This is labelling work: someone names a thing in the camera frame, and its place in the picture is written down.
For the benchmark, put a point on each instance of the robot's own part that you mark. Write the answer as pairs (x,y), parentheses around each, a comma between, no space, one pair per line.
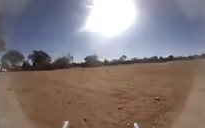
(136,125)
(65,124)

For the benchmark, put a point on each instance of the row of trees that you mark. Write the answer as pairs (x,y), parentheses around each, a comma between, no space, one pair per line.
(90,60)

